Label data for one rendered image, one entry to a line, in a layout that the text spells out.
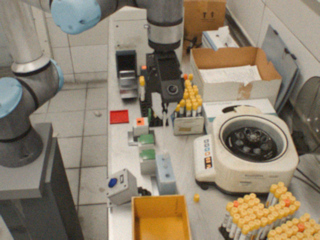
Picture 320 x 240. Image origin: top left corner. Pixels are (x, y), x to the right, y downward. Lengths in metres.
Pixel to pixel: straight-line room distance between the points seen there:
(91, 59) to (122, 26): 1.61
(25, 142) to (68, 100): 1.83
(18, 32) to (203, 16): 1.03
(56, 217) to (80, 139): 1.31
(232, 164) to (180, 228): 0.22
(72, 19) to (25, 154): 0.56
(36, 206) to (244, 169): 0.66
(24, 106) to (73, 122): 1.64
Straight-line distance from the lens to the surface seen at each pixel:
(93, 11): 0.61
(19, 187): 1.02
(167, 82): 0.70
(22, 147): 1.05
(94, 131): 2.51
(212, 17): 1.77
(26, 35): 1.00
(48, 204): 1.16
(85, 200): 2.10
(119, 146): 1.12
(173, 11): 0.68
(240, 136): 1.04
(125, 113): 1.24
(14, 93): 0.96
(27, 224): 1.26
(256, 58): 1.44
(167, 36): 0.70
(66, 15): 0.61
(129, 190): 0.91
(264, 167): 0.94
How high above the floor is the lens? 1.66
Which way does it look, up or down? 40 degrees down
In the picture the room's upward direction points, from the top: straight up
